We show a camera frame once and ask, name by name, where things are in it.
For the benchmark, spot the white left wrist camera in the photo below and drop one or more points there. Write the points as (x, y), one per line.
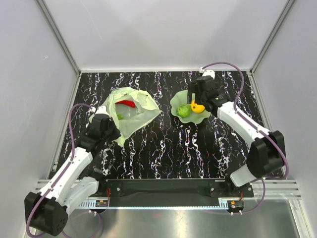
(99, 110)

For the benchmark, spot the light green wavy bowl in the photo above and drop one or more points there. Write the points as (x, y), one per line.
(179, 99)

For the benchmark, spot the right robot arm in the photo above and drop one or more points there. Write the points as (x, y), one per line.
(266, 149)

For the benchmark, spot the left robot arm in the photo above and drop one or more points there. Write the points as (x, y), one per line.
(48, 210)

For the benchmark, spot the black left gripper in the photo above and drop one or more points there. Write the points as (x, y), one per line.
(117, 132)

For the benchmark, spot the light green plastic bag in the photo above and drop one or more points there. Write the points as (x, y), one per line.
(146, 111)

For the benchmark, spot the orange fruit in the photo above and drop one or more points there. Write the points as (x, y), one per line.
(196, 108)

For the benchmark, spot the white slotted cable duct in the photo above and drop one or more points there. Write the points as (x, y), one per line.
(99, 203)

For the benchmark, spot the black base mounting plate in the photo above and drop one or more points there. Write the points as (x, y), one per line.
(176, 192)

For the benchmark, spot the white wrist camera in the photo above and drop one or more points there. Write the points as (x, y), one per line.
(207, 72)
(99, 110)

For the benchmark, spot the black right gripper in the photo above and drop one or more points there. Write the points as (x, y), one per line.
(192, 89)

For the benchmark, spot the black marble pattern mat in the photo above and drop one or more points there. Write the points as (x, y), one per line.
(165, 148)

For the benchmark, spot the aluminium frame rail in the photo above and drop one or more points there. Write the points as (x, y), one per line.
(53, 26)

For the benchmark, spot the red fruit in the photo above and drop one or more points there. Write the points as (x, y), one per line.
(126, 103)

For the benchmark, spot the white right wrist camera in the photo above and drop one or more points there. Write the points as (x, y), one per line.
(207, 72)

